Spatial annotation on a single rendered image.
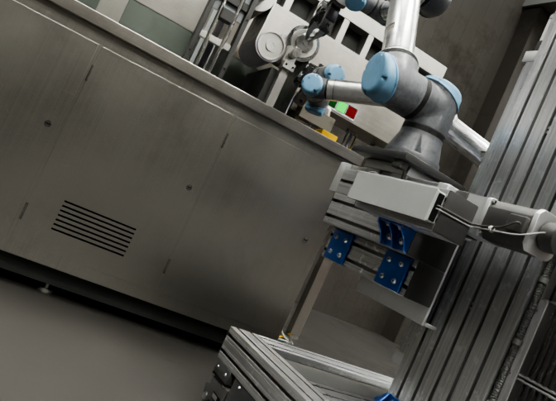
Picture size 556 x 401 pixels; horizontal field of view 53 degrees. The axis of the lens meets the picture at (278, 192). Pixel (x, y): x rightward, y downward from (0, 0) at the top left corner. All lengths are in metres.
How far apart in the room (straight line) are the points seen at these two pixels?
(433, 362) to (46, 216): 1.24
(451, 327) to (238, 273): 0.90
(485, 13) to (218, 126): 3.83
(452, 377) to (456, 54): 4.07
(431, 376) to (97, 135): 1.23
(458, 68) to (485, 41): 0.38
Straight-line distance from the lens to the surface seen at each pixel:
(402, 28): 1.55
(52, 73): 1.89
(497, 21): 5.55
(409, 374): 1.45
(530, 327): 1.34
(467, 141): 1.97
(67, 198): 1.90
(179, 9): 2.57
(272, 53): 2.31
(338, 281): 4.71
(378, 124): 2.89
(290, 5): 2.74
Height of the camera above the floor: 0.54
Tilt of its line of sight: 3 degrees up
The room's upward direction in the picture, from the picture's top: 25 degrees clockwise
